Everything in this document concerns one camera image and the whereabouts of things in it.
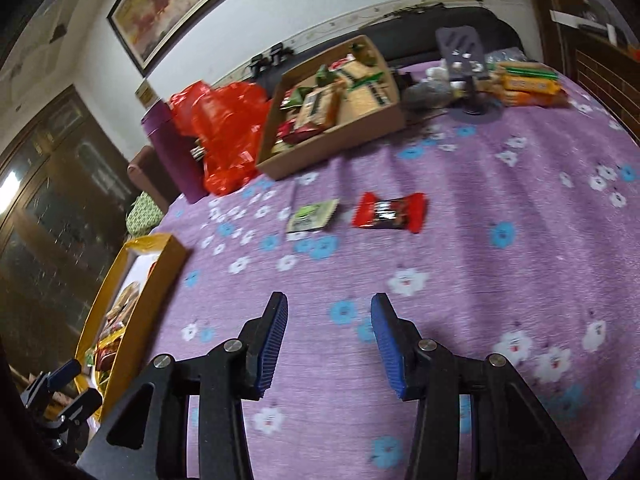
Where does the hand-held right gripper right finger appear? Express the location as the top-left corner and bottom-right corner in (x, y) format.
(370, 292), (588, 480)

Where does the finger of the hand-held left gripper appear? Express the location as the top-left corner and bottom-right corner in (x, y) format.
(22, 359), (82, 406)
(55, 389), (103, 428)

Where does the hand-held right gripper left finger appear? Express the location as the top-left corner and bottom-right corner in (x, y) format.
(75, 291), (290, 480)

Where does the clear beige cracker packet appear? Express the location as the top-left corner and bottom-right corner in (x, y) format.
(107, 280), (143, 323)

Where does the yellow cardboard box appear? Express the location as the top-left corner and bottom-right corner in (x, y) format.
(74, 234), (190, 421)

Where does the small green white packet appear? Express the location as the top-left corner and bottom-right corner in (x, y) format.
(285, 199), (340, 235)

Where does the red and black candy packet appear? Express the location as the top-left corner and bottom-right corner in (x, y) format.
(351, 191), (428, 234)

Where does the brown cardboard tray box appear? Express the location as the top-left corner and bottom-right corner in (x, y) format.
(255, 35), (406, 181)

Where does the pile of assorted wrapped snacks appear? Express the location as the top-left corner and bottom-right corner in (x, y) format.
(270, 42), (393, 153)

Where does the green patterned cushion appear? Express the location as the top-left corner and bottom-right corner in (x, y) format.
(125, 192), (166, 237)

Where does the purple floral tablecloth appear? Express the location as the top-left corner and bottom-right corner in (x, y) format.
(75, 57), (640, 480)

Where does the wooden glass-door cabinet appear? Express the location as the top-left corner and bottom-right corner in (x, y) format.
(0, 85), (143, 376)

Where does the purple thermos bottle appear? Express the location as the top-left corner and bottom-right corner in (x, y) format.
(140, 101), (208, 204)

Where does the brown chair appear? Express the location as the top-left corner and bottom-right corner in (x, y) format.
(127, 146), (173, 211)

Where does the red plastic bag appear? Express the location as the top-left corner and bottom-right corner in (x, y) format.
(167, 80), (273, 196)

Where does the clear plastic bag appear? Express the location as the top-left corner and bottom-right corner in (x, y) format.
(402, 80), (453, 111)

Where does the orange biscuit pack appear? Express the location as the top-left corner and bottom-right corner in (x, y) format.
(502, 89), (568, 108)
(500, 75), (561, 93)

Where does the green biscuit pack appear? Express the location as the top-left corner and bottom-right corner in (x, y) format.
(495, 62), (558, 81)

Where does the grey phone stand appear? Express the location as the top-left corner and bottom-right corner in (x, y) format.
(434, 25), (501, 121)

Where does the black sofa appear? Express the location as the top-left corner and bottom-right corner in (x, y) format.
(372, 6), (523, 68)

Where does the wooden sideboard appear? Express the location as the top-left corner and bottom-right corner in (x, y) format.
(517, 0), (640, 146)

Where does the white power strip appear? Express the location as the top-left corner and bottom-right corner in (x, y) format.
(550, 10), (608, 31)

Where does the yellow wall plaque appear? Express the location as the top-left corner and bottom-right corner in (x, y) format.
(135, 80), (157, 110)

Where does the framed wall painting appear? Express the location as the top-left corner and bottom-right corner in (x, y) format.
(106, 0), (293, 77)

